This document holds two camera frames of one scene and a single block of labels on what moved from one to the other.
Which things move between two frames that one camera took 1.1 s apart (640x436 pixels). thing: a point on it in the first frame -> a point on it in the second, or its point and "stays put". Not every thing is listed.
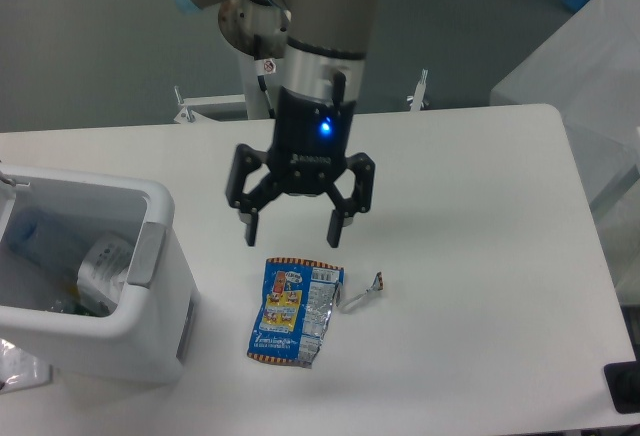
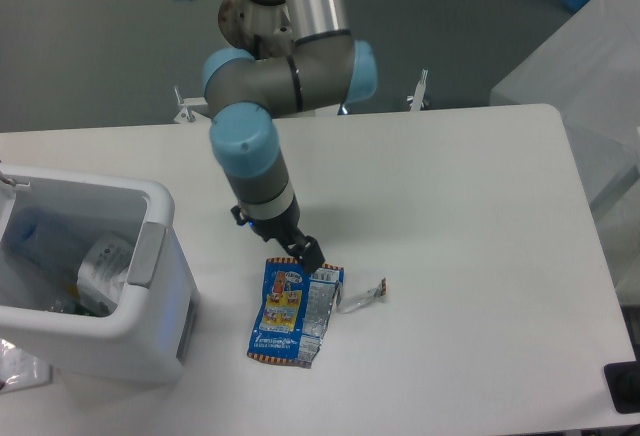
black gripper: [310, 141] -> [285, 230]
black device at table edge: [623, 383] stays put
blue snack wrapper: [296, 302] stays put
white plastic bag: [103, 272] stays put
